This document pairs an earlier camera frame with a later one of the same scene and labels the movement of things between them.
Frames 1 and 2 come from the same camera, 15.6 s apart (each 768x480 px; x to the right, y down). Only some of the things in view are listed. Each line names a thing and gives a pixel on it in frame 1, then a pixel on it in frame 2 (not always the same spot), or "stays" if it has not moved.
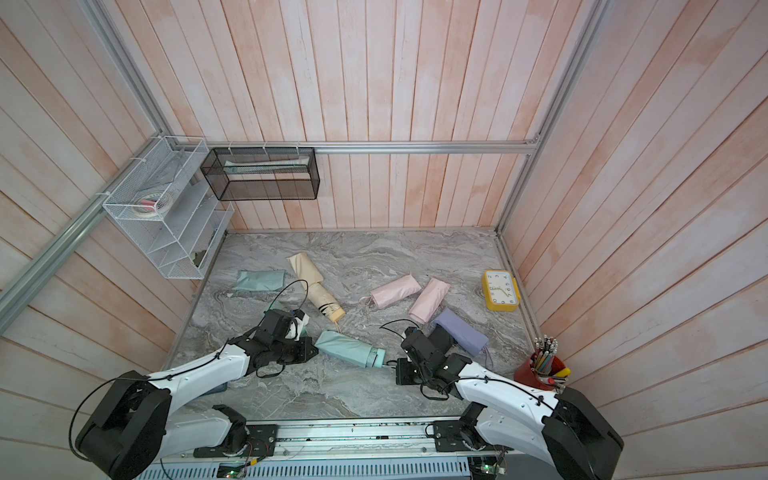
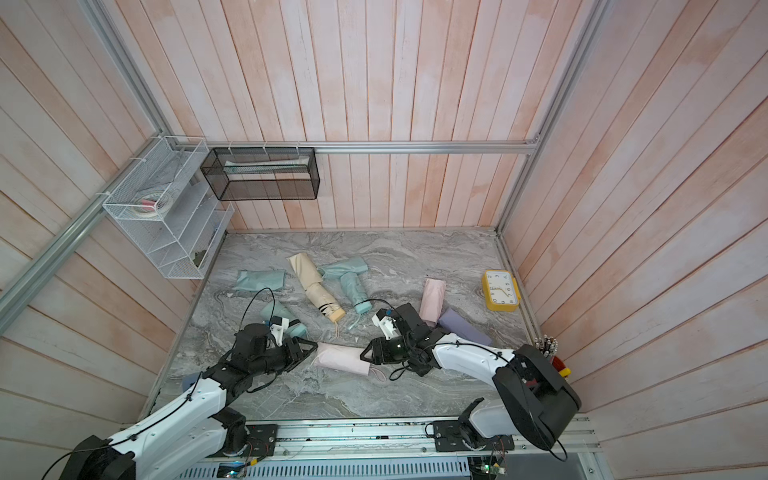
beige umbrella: x=322 y=299 stays
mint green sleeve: x=260 y=280 stays
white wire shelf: x=164 y=207 stays
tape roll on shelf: x=152 y=204 stays
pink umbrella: x=392 y=292 to x=343 y=358
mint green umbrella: x=351 y=350 to x=355 y=292
